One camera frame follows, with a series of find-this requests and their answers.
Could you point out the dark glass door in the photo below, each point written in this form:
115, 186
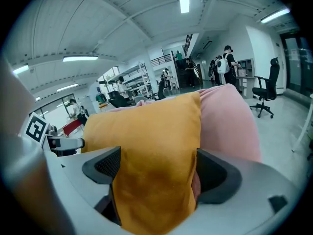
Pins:
293, 65

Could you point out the black high-back office chair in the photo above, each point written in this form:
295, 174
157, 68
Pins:
117, 101

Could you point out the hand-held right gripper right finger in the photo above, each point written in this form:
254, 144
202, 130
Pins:
244, 204

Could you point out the orange fabric pillow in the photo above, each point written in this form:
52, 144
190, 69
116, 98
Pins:
151, 136

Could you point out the red table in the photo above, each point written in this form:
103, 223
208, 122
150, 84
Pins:
72, 127

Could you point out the left hand-held gripper camera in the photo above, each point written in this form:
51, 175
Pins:
52, 130

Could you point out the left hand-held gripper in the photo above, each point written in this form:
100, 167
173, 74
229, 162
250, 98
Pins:
36, 128

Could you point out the white metal table frame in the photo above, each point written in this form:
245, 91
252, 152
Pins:
303, 131

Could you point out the black office chair with headrest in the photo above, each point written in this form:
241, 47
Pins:
274, 82

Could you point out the grey desk with hutch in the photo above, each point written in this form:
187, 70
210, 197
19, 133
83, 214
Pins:
248, 67

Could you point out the clothes rack with green garment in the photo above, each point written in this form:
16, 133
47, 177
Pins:
99, 98

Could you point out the small white table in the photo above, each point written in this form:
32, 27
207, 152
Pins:
173, 81

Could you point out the grey shell chair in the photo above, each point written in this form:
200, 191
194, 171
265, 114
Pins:
140, 99

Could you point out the large dark-framed window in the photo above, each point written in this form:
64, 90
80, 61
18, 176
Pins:
52, 111

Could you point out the pink cushion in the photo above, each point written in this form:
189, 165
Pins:
225, 121

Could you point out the white shelving rack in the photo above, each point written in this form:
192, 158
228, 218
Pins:
137, 70

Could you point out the dark wooden staircase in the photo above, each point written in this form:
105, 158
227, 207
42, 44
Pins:
181, 75

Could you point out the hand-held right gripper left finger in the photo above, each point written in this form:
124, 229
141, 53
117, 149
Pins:
83, 180

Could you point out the black mezzanine railing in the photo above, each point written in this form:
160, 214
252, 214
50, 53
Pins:
161, 60

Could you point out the white backpack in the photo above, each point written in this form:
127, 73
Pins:
223, 66

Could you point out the black mesh armchair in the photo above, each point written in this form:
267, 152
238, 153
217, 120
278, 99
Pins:
161, 89

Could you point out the white cart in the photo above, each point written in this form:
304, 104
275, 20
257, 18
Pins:
104, 108

